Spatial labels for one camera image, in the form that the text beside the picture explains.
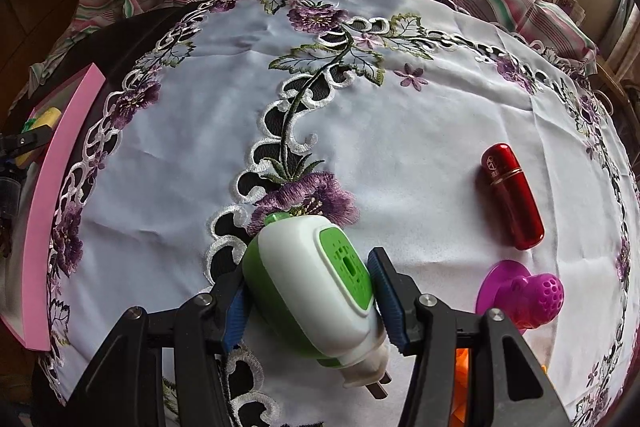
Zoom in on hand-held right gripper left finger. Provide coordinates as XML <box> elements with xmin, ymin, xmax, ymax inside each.
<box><xmin>67</xmin><ymin>267</ymin><xmax>251</xmax><ymax>427</ymax></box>

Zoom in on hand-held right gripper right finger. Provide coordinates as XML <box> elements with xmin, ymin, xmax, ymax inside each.
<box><xmin>367</xmin><ymin>247</ymin><xmax>573</xmax><ymax>427</ymax></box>

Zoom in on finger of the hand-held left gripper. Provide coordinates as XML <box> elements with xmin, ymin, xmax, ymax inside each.
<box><xmin>0</xmin><ymin>127</ymin><xmax>53</xmax><ymax>158</ymax></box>

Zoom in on yellow oval case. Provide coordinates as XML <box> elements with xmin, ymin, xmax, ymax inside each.
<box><xmin>17</xmin><ymin>107</ymin><xmax>62</xmax><ymax>168</ymax></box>

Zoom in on pink cardboard box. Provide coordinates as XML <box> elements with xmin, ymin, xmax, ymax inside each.
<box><xmin>0</xmin><ymin>63</ymin><xmax>107</xmax><ymax>352</ymax></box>

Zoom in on green white plug-in device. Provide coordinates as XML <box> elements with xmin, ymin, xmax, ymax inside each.
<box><xmin>241</xmin><ymin>213</ymin><xmax>392</xmax><ymax>400</ymax></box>

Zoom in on orange toy cubes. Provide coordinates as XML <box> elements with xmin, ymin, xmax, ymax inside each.
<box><xmin>452</xmin><ymin>347</ymin><xmax>473</xmax><ymax>427</ymax></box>

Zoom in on magenta plastic spool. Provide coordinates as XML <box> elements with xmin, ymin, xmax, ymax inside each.
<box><xmin>475</xmin><ymin>259</ymin><xmax>566</xmax><ymax>333</ymax></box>

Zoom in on red metal tube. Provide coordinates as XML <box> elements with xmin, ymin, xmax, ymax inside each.
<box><xmin>481</xmin><ymin>143</ymin><xmax>546</xmax><ymax>252</ymax></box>

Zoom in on white embroidered floral tablecloth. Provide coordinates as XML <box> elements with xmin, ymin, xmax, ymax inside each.
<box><xmin>37</xmin><ymin>0</ymin><xmax>638</xmax><ymax>427</ymax></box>

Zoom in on wooden chair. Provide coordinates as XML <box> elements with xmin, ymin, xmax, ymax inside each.
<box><xmin>595</xmin><ymin>57</ymin><xmax>640</xmax><ymax>148</ymax></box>

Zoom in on pink small carton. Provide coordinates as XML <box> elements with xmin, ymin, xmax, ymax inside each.
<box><xmin>560</xmin><ymin>0</ymin><xmax>586</xmax><ymax>25</ymax></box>

